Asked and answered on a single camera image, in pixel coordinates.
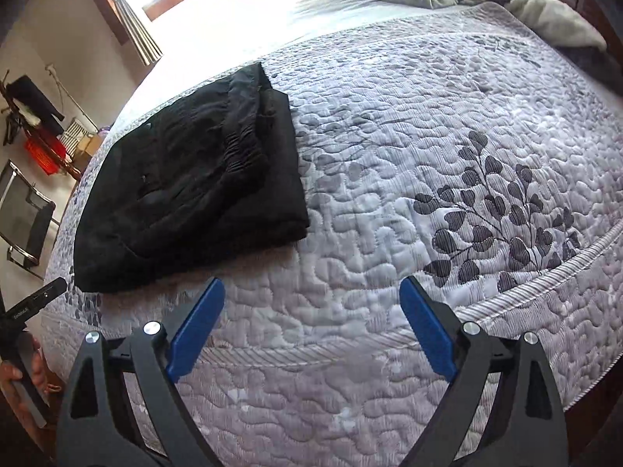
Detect brown cardboard box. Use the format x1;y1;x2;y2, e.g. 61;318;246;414
75;133;105;162

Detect cream pillow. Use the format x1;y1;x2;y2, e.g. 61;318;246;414
506;0;608;52

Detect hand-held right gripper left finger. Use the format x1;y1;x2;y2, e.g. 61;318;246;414
56;277;225;467

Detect wooden bed frame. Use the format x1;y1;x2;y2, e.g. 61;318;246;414
540;0;623;74

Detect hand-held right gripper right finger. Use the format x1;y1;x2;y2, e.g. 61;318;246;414
399;275;570;467

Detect person's left hand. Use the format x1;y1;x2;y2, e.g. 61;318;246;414
0;337;49;429

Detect black mesh chrome chair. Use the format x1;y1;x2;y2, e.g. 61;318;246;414
0;160;58;280

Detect wooden coat rack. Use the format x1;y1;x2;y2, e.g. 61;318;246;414
0;72;84;182

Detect black hanging clothes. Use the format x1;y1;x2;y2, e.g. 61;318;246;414
7;75;65;134

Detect black pants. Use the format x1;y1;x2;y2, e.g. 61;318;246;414
73;62;311;294

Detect red plastic basket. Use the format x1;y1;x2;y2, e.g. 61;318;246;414
24;136;69;176

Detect grey quilted leaf-print bedspread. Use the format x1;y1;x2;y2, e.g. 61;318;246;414
40;0;623;467

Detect striped curtain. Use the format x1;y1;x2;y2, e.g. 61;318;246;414
73;0;164;65

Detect white slatted crate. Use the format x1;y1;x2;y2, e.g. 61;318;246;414
61;119;91;154

